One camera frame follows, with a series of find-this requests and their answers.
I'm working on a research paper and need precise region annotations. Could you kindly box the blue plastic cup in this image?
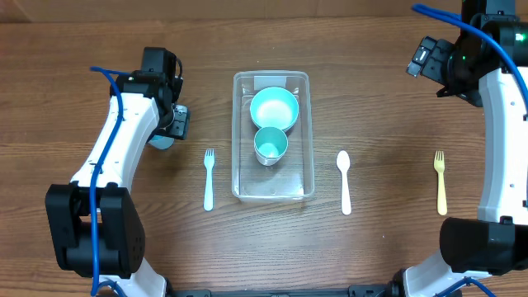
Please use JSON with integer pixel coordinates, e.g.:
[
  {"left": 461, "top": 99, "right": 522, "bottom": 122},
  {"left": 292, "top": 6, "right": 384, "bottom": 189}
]
[{"left": 148, "top": 135, "right": 175, "bottom": 150}]

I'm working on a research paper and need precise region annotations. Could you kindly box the light blue plastic fork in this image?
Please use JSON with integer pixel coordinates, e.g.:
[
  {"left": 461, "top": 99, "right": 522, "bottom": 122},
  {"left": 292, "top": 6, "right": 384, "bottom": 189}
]
[{"left": 203, "top": 148, "right": 215, "bottom": 211}]

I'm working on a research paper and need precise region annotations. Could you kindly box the green plastic cup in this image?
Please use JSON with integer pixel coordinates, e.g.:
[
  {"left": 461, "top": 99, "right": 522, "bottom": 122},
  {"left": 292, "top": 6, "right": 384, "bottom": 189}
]
[{"left": 254, "top": 127, "right": 289, "bottom": 162}]

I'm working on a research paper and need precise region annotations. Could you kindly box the blue plastic bowl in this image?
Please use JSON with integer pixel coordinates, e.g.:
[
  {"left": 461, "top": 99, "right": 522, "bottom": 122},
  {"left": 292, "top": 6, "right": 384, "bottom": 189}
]
[{"left": 250, "top": 87, "right": 300, "bottom": 132}]

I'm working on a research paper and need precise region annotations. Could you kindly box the pink plastic spoon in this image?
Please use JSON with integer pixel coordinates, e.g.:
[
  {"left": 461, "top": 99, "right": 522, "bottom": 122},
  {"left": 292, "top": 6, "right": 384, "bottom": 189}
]
[{"left": 337, "top": 150, "right": 351, "bottom": 215}]

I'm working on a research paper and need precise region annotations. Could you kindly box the pink plastic cup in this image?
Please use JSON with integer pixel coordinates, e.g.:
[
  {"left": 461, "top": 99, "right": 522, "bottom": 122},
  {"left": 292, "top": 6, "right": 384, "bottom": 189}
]
[{"left": 259, "top": 158, "right": 279, "bottom": 167}]

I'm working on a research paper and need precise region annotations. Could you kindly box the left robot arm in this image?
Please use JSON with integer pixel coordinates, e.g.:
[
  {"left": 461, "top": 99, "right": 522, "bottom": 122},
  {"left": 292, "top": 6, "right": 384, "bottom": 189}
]
[{"left": 45, "top": 68, "right": 188, "bottom": 296}]

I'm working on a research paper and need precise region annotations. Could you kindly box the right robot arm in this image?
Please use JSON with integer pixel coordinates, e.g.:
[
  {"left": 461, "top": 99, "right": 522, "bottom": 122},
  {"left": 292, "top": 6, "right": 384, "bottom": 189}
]
[{"left": 385, "top": 1, "right": 527, "bottom": 296}]

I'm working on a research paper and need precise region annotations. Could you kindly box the clear plastic container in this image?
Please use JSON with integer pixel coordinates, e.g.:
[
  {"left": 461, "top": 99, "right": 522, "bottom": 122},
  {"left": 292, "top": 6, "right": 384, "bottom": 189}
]
[{"left": 232, "top": 70, "right": 315, "bottom": 202}]

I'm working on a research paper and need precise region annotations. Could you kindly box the yellow plastic fork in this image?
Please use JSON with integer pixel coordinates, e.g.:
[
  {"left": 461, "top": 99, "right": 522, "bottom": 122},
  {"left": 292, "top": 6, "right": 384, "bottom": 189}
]
[{"left": 433, "top": 151, "right": 447, "bottom": 215}]

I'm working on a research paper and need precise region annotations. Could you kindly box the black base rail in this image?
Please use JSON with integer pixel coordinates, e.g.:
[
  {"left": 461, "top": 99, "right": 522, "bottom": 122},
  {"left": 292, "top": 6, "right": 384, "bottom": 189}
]
[{"left": 166, "top": 281, "right": 406, "bottom": 297}]

